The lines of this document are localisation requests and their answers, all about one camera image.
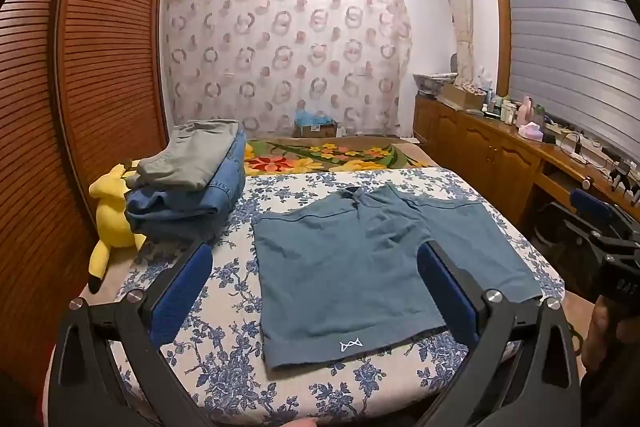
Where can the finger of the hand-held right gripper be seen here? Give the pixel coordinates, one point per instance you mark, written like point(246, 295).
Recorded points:
point(565, 227)
point(589, 203)

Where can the yellow plush toy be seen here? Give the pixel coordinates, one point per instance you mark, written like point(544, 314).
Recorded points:
point(112, 217)

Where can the wooden side cabinet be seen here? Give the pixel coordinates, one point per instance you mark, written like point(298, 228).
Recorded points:
point(480, 152)

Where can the wooden louvered wardrobe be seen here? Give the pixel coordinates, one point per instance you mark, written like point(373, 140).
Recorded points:
point(100, 57)

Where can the blue plastic bag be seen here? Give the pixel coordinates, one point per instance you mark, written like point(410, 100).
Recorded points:
point(312, 117)

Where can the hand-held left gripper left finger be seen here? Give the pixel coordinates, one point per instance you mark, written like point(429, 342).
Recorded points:
point(182, 287)

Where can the pink tissue pack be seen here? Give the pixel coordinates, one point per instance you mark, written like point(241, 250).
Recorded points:
point(530, 132)

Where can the grey tray of clutter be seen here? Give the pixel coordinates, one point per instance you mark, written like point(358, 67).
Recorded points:
point(434, 83)

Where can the folded grey pants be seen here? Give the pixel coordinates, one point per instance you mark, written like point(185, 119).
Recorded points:
point(190, 154)

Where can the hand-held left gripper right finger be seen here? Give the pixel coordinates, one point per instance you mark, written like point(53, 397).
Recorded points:
point(445, 292)

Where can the flat cardboard box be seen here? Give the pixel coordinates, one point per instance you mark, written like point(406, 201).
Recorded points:
point(462, 96)

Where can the small cardboard box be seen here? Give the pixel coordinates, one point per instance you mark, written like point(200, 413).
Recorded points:
point(315, 131)

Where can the person's right hand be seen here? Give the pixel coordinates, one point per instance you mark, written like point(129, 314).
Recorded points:
point(597, 332)

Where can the pink bottle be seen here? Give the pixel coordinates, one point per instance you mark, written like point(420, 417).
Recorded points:
point(525, 112)

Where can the beige bunched curtain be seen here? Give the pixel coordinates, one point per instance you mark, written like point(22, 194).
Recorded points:
point(460, 7)

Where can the grey window blind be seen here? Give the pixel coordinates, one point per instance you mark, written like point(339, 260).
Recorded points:
point(565, 37)

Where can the blue floral bedsheet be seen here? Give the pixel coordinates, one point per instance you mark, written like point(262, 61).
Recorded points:
point(225, 357)

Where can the colourful flower blanket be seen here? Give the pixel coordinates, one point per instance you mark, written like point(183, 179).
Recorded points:
point(300, 162)

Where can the blue-grey short pants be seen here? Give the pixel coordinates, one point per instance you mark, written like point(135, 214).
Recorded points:
point(350, 267)

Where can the folded blue jeans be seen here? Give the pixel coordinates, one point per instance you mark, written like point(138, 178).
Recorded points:
point(200, 212)

